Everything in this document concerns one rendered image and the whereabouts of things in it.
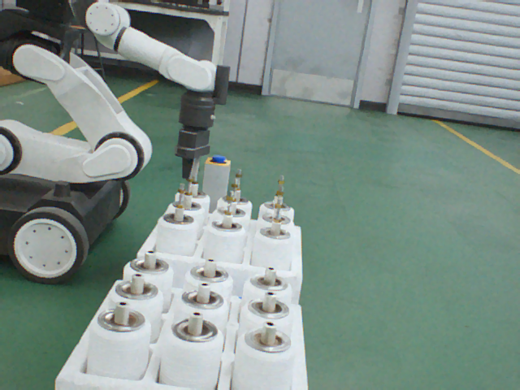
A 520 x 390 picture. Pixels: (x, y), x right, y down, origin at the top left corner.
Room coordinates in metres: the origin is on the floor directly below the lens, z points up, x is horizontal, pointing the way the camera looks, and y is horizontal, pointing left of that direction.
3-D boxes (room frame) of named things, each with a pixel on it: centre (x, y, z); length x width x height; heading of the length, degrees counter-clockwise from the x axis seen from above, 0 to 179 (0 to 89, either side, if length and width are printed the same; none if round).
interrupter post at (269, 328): (0.94, -0.04, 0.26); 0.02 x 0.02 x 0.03
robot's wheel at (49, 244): (1.57, 0.53, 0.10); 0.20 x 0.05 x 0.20; 91
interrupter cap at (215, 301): (1.05, 0.08, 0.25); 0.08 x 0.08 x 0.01
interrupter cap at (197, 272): (1.17, 0.08, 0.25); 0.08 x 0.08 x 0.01
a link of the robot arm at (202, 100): (1.61, 0.17, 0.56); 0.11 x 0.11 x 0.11; 89
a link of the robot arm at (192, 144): (1.60, 0.18, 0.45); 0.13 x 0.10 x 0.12; 161
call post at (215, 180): (1.89, 0.14, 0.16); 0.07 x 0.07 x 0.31; 89
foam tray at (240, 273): (1.60, 0.07, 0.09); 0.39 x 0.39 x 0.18; 89
